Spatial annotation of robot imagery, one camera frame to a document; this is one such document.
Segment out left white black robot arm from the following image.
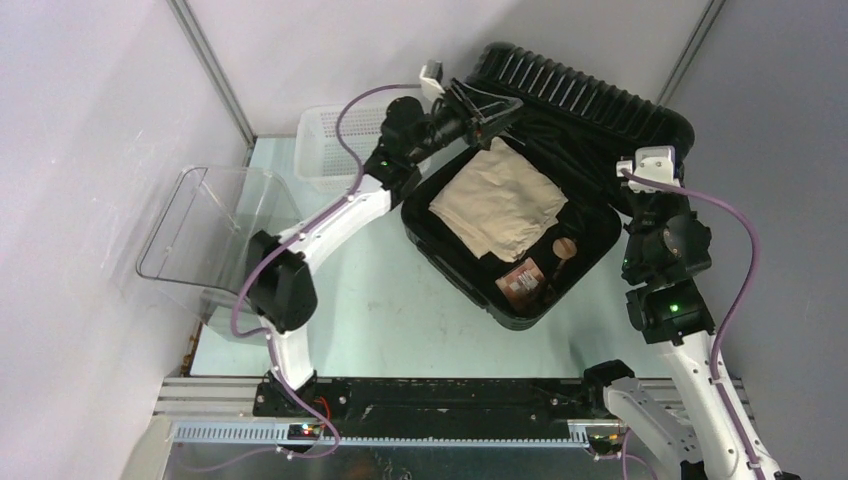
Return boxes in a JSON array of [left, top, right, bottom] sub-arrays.
[[233, 80, 524, 417]]

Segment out aluminium frame rail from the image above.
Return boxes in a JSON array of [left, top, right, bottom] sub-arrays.
[[155, 377, 750, 452]]

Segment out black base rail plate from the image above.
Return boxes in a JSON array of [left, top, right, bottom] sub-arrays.
[[252, 376, 637, 440]]

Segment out beige folded cloth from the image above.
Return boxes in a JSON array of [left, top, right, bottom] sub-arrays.
[[428, 137, 568, 263]]

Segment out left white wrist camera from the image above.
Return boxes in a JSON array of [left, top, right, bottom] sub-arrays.
[[419, 60, 445, 103]]

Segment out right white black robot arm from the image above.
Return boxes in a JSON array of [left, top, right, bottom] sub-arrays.
[[581, 163, 795, 479]]

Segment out round wooden brush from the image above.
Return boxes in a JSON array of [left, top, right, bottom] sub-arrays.
[[550, 237, 577, 281]]

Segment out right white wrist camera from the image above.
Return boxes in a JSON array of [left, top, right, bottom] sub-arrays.
[[615, 145, 681, 194]]

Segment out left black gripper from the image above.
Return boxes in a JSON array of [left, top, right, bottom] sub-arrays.
[[406, 77, 520, 166]]

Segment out black ribbed hard-shell suitcase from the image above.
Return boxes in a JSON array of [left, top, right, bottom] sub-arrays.
[[401, 42, 695, 331]]

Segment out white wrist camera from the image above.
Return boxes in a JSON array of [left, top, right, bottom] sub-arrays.
[[419, 60, 445, 103], [615, 145, 681, 194]]

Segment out white perforated plastic basket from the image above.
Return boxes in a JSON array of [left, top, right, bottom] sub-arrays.
[[294, 101, 388, 194]]

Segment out clear acrylic bin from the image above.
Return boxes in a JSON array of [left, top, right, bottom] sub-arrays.
[[135, 165, 303, 341]]

